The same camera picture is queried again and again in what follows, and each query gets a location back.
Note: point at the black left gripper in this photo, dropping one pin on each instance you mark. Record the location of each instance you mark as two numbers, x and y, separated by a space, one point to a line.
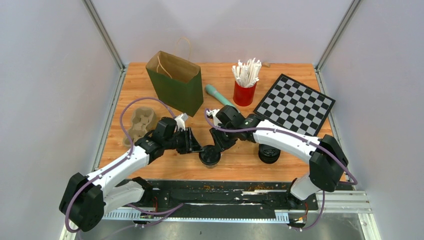
191 144

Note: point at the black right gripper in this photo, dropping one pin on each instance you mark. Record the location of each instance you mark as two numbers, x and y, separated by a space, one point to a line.
220 144

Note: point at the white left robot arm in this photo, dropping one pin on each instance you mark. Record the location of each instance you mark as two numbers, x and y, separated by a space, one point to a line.
87 198

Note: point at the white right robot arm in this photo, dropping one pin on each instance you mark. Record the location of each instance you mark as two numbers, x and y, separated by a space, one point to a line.
325 158

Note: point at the red cup holder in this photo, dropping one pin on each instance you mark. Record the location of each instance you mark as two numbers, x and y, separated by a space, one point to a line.
243 96

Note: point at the teal handheld massager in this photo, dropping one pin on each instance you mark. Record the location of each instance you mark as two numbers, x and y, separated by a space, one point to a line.
212 91

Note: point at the grey cardboard cup carrier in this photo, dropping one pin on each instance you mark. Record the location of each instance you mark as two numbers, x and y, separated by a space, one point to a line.
142 121

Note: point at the green paper bag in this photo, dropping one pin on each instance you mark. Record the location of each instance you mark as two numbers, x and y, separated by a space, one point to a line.
177 82

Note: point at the white wrapped straws bundle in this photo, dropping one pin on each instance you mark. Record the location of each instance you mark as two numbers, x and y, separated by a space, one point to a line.
247 74

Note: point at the black white chessboard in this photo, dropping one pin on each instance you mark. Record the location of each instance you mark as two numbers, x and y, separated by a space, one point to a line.
295 106

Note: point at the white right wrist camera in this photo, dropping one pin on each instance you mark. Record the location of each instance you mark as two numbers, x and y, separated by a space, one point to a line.
212 114

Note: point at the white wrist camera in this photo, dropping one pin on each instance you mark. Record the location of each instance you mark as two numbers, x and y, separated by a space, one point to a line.
181 121
212 114

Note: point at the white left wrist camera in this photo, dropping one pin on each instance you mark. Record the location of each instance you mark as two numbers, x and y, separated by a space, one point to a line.
181 121

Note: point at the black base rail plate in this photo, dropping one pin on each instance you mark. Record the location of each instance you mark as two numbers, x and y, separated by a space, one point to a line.
224 200

